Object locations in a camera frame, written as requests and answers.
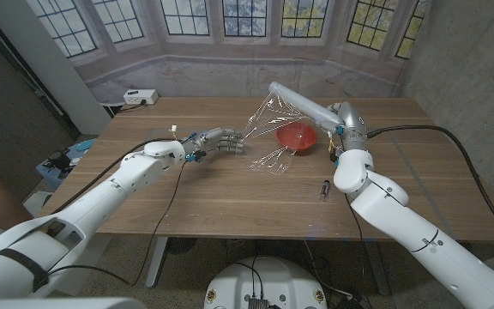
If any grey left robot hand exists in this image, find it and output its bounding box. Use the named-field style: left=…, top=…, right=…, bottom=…
left=183, top=127, right=247, bottom=163

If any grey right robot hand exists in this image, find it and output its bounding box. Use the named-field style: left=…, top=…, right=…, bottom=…
left=326, top=100, right=369, bottom=152

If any white cling film roll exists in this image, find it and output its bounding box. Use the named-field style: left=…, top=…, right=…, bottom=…
left=268, top=82, right=342, bottom=130

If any clear cling film sheet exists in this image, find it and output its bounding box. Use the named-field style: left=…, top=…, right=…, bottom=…
left=242, top=92, right=312, bottom=176

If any white robot shoulder cover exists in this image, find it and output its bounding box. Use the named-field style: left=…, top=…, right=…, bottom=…
left=0, top=297, right=148, bottom=309

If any red bowl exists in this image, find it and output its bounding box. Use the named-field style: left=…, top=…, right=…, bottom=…
left=274, top=120, right=318, bottom=152

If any printed window backdrop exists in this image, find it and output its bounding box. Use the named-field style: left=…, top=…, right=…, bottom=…
left=26, top=0, right=432, bottom=104

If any white power strip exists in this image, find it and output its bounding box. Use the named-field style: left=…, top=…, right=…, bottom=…
left=123, top=88, right=160, bottom=106

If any grey metal table leg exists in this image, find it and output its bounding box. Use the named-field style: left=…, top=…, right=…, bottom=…
left=362, top=241, right=389, bottom=296
left=145, top=237, right=169, bottom=288

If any blue storage box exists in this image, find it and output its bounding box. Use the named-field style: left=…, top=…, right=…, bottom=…
left=35, top=137, right=98, bottom=190

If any white robot torso base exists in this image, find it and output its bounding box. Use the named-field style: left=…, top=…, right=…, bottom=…
left=203, top=256, right=328, bottom=309

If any small black round device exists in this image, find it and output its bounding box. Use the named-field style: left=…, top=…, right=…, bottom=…
left=48, top=148, right=73, bottom=172

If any thin black left wrist cable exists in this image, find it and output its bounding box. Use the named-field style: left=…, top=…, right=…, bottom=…
left=47, top=161, right=188, bottom=288

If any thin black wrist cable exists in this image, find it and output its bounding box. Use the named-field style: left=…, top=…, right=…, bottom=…
left=47, top=161, right=188, bottom=288
left=344, top=192, right=366, bottom=276

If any black power strip cord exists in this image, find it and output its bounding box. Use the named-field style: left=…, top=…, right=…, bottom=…
left=111, top=100, right=148, bottom=115

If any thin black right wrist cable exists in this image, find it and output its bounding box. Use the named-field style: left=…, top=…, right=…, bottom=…
left=344, top=192, right=366, bottom=276

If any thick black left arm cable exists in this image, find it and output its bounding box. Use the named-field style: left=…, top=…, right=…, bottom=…
left=51, top=136, right=175, bottom=215

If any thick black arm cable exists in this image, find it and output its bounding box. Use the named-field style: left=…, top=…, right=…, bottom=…
left=365, top=124, right=494, bottom=246
left=51, top=136, right=175, bottom=215

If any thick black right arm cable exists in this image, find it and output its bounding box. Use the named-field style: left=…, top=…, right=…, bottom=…
left=365, top=124, right=494, bottom=246

